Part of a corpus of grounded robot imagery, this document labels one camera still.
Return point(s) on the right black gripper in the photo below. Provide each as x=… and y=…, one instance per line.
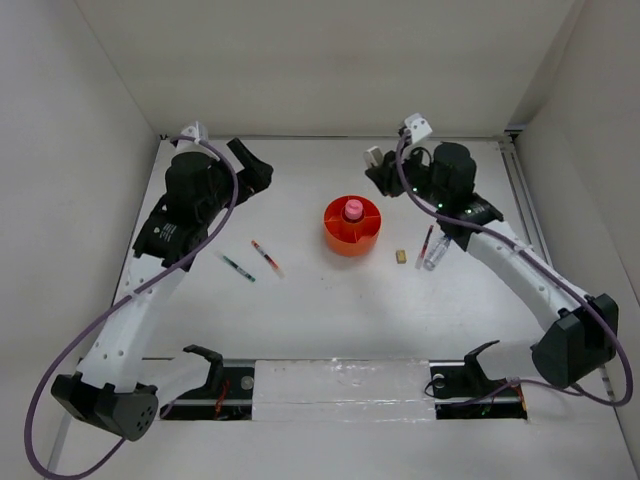
x=386, y=176

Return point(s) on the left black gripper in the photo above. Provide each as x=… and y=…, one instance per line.
x=256, y=175

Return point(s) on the pink capped glue bottle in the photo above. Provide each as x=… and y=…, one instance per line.
x=353, y=211

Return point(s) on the pink white eraser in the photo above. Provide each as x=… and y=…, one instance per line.
x=373, y=157

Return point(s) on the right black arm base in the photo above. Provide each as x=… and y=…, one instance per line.
x=462, y=391

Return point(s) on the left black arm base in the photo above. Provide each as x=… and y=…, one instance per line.
x=226, y=395

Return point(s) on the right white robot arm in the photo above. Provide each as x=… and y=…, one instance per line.
x=578, y=328

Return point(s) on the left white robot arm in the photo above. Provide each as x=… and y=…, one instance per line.
x=108, y=389

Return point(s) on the orange round divided container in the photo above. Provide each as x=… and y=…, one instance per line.
x=351, y=239

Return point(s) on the red pen by bottle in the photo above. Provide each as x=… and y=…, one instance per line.
x=424, y=248

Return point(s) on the small tan eraser block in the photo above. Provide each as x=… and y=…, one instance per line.
x=401, y=257

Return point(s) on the orange capped red pen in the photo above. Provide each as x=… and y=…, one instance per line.
x=272, y=263

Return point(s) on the clear blue spray bottle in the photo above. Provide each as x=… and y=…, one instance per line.
x=436, y=253

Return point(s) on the green pen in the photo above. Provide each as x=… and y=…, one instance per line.
x=236, y=267

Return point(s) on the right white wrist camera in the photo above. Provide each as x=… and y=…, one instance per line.
x=415, y=130

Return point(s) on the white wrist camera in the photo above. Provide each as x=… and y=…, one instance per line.
x=415, y=130
x=195, y=133

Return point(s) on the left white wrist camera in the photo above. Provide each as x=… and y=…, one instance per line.
x=195, y=133

